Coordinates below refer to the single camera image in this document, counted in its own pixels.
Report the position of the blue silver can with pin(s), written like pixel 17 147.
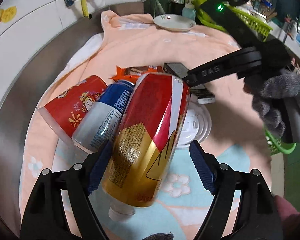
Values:
pixel 102 120

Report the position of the dark green utensil holder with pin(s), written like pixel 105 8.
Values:
pixel 156 7

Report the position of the gold red drink can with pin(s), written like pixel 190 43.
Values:
pixel 147 138

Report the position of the white ceramic plate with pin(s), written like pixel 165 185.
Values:
pixel 175 23

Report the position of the white plastic cup lid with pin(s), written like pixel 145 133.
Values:
pixel 197 125

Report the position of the grey gloved right hand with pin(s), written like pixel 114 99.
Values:
pixel 267 93

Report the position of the small clear bottle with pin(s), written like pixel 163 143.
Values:
pixel 120 212

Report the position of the green waste basket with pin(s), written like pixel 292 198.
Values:
pixel 276 145

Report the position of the orange snack wrapper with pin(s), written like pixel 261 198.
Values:
pixel 133 73

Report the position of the lime green dish rack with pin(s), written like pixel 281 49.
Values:
pixel 260 28

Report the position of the teal soap bottle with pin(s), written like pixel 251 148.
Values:
pixel 189 10

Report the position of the red printed plastic cup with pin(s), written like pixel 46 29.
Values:
pixel 65 112

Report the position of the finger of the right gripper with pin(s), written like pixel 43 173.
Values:
pixel 201 95
pixel 175 68

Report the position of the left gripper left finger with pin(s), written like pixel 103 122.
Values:
pixel 59 205

